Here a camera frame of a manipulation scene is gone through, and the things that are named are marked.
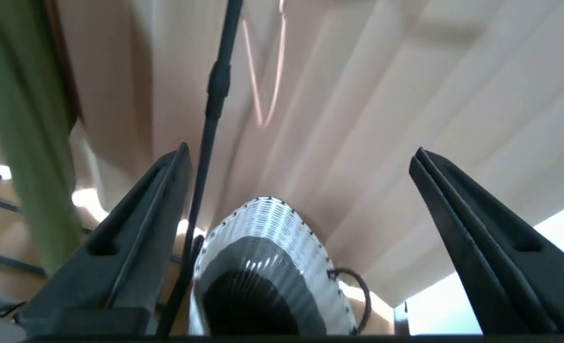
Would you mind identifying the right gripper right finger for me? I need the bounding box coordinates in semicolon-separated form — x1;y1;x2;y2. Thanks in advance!
409;147;564;334

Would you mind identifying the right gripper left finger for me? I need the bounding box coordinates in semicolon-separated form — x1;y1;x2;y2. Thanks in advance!
17;141;193;337

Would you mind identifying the green long-sleeved shirt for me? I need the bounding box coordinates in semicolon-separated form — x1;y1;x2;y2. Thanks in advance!
0;0;84;278

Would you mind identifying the white laundry basket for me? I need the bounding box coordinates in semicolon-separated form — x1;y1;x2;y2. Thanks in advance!
189;195;373;337

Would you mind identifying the black clothes rack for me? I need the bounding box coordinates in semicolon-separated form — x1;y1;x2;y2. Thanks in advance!
0;0;246;337

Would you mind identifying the pink clothes hanger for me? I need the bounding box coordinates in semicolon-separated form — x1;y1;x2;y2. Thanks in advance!
241;0;289;129

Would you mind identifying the beige curtain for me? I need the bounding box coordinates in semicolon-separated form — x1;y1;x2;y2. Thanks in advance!
43;0;564;309

